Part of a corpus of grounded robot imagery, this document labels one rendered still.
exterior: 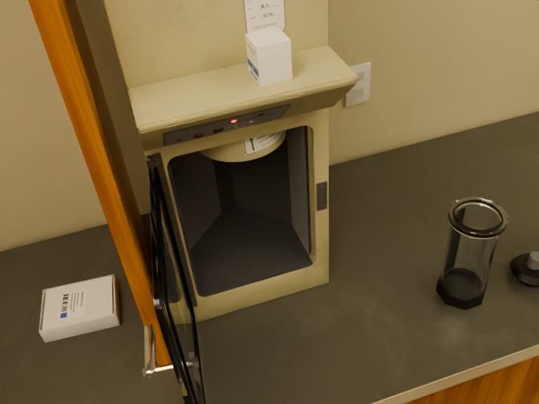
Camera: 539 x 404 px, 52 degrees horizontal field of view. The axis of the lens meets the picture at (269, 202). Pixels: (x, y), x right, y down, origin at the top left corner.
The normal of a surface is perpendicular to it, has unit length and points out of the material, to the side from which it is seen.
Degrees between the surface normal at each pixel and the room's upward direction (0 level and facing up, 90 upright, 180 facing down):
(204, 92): 0
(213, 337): 0
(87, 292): 0
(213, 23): 90
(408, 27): 90
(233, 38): 90
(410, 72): 90
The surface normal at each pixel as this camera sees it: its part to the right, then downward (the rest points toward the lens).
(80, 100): 0.31, 0.61
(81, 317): -0.07, -0.75
